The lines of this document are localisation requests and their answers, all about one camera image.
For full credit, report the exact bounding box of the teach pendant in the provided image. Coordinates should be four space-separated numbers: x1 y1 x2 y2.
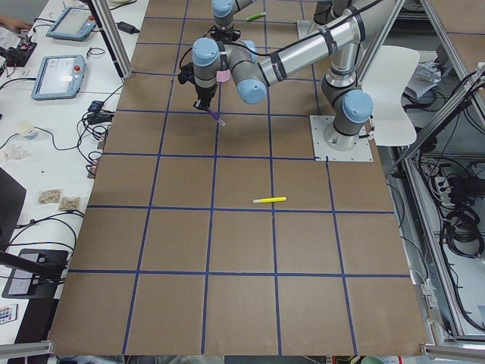
46 7 96 42
31 55 86 101

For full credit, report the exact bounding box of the aluminium frame post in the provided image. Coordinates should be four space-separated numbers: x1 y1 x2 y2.
86 0 133 80

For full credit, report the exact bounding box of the near teach pendant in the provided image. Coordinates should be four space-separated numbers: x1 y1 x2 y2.
31 55 86 101

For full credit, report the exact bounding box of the person at desk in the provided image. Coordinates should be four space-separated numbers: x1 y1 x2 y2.
0 14 33 34

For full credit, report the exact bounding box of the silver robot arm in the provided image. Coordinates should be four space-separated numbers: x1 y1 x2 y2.
210 0 255 42
178 1 394 151

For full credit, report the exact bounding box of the black power adapter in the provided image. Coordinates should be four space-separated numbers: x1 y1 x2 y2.
117 21 139 34

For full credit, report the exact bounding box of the white plastic chair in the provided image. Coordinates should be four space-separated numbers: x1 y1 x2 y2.
361 45 420 146

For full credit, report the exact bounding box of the colourful remote control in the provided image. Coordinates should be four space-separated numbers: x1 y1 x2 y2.
0 303 18 325

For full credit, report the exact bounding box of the purple pen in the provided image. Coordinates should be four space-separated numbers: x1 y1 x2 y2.
206 108 226 127

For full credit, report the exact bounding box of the black monitor stand base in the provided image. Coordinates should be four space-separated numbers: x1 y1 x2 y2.
1 249 68 299

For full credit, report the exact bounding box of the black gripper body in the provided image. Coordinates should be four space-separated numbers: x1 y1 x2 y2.
178 63 217 102
210 26 241 42

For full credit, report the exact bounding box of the pink mesh cup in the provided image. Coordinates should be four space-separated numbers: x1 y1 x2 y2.
216 69 231 83

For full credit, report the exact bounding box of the green pen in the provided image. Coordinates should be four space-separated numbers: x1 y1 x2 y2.
246 11 266 22

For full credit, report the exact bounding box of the yellow pen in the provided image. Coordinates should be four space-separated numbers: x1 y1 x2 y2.
252 196 287 204

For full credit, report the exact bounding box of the snack bag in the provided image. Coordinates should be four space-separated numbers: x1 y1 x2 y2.
58 196 81 212
37 189 62 205

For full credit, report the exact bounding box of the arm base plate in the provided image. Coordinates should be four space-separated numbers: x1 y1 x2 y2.
309 115 373 162
296 20 321 39

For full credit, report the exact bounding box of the far teach pendant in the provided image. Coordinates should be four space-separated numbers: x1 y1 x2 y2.
46 7 96 42

